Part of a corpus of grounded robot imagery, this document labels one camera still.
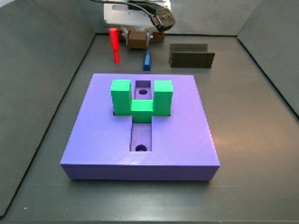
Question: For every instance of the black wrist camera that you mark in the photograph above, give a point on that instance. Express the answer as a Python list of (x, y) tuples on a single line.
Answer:
[(160, 15)]

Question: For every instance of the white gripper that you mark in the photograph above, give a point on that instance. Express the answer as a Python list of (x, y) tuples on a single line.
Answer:
[(120, 14)]

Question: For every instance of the green U-shaped block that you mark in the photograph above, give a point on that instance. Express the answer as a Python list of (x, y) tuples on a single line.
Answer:
[(141, 109)]

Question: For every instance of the purple base block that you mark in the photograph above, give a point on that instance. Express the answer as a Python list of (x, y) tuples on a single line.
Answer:
[(170, 149)]

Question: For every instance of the blue cylindrical peg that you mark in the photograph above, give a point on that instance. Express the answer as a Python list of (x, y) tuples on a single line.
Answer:
[(147, 61)]

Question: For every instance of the red hexagonal peg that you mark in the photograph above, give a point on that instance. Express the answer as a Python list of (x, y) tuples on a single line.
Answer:
[(113, 41)]

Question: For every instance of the brown T-shaped block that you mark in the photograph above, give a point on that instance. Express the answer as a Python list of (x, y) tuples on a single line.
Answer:
[(136, 38)]

